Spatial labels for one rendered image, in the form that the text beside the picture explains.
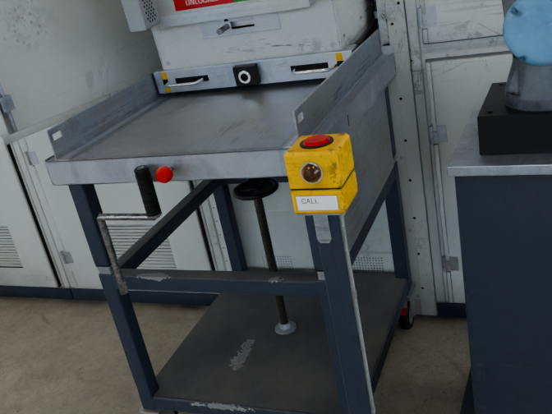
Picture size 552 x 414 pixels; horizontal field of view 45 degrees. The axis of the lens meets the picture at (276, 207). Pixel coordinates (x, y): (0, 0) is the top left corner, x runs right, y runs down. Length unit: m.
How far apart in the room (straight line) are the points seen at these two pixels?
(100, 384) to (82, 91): 0.91
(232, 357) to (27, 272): 1.21
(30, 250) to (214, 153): 1.54
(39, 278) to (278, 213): 1.10
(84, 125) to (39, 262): 1.23
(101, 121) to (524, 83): 0.93
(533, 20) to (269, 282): 0.71
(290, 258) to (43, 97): 0.91
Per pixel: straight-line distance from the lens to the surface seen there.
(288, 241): 2.13
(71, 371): 2.32
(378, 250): 2.06
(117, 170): 1.41
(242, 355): 1.81
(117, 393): 2.14
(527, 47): 1.08
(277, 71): 1.65
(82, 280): 2.64
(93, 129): 1.59
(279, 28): 1.63
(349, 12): 1.68
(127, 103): 1.71
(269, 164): 1.24
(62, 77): 1.81
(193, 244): 2.27
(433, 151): 1.89
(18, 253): 2.77
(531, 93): 1.23
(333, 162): 0.93
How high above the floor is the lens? 1.21
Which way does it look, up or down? 23 degrees down
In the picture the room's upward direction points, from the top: 12 degrees counter-clockwise
